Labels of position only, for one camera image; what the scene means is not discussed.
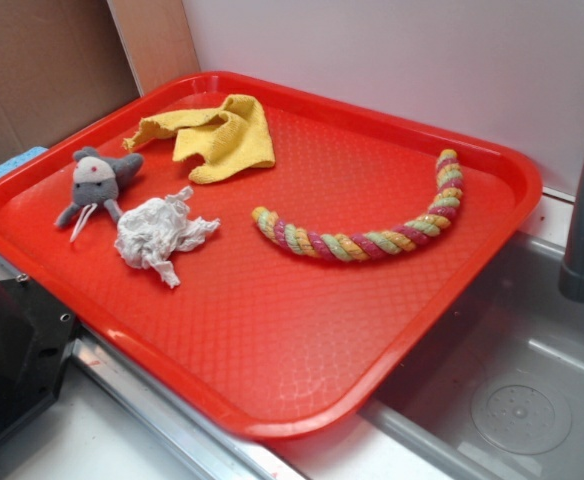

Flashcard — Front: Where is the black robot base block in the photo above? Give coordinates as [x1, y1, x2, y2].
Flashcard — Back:
[0, 275, 77, 443]

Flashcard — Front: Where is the red plastic tray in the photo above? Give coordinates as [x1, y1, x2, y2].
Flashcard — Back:
[0, 72, 542, 439]

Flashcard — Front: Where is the yellow cloth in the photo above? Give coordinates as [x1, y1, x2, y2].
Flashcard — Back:
[122, 94, 276, 185]

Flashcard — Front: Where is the crumpled white paper tissue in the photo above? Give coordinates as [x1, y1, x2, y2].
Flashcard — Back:
[114, 186, 221, 288]

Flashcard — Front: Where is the gray plush mouse toy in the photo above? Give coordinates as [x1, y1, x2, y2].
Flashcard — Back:
[55, 146, 144, 242]

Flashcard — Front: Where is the gray toy sink basin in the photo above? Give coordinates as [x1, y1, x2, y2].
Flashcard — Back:
[266, 230, 584, 480]

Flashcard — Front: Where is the brown cardboard panel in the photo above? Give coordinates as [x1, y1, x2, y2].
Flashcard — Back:
[0, 1, 199, 164]

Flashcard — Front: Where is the blue sponge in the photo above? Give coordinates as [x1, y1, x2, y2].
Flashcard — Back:
[0, 146, 47, 178]

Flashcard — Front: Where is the multicolour twisted rope toy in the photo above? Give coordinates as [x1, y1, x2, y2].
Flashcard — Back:
[251, 149, 464, 263]

